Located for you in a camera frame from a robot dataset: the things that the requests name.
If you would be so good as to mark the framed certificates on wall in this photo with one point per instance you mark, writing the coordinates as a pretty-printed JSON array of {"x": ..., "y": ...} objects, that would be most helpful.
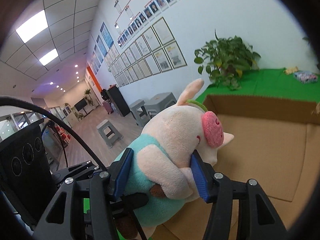
[{"x": 153, "y": 52}]

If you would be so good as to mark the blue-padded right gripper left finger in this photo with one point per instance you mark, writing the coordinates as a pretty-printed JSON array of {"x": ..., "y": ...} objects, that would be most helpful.
[{"x": 119, "y": 173}]

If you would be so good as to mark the green table cloth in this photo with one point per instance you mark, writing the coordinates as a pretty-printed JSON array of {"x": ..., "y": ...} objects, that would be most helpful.
[{"x": 268, "y": 83}]

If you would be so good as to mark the black cabinet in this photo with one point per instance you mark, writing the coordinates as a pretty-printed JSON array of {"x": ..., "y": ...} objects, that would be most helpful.
[{"x": 118, "y": 100}]

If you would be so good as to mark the large open cardboard box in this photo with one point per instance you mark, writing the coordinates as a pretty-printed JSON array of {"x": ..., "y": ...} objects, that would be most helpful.
[{"x": 276, "y": 142}]

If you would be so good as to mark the leafy potted plant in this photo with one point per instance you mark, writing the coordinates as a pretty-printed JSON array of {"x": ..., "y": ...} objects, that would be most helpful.
[{"x": 225, "y": 60}]

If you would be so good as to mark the stacked grey plastic stools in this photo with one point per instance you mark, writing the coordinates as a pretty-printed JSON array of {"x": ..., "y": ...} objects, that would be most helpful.
[{"x": 143, "y": 111}]

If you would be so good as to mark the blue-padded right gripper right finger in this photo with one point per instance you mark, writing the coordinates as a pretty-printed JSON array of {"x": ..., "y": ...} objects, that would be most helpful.
[{"x": 203, "y": 176}]

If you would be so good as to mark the yellow small toy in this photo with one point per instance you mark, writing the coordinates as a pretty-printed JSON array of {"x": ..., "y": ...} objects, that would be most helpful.
[{"x": 292, "y": 70}]

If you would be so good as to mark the pink pig plush toy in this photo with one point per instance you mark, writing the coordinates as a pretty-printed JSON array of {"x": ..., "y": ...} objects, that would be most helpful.
[{"x": 161, "y": 161}]

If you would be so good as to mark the grey plastic stool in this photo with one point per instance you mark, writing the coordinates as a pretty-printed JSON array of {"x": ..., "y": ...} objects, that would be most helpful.
[{"x": 109, "y": 133}]

